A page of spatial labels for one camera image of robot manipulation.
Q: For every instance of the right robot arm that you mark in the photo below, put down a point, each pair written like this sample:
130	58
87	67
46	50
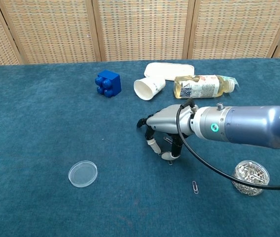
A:
248	126

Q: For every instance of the white paper cup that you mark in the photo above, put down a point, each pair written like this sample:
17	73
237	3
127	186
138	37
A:
146	89

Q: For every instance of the blue table cloth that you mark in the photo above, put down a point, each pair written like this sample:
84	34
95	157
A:
56	148

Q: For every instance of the blue toy building block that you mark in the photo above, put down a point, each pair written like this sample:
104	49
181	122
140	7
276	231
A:
111	82

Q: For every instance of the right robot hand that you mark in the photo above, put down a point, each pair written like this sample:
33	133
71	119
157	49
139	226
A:
169	121

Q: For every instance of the clear container of paperclips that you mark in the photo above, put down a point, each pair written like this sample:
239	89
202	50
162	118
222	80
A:
249	172

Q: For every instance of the clear round plastic lid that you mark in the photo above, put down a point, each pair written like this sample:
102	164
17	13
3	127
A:
82	173

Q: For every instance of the clear bottle with yellow liquid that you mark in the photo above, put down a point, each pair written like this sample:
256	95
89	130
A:
199	86

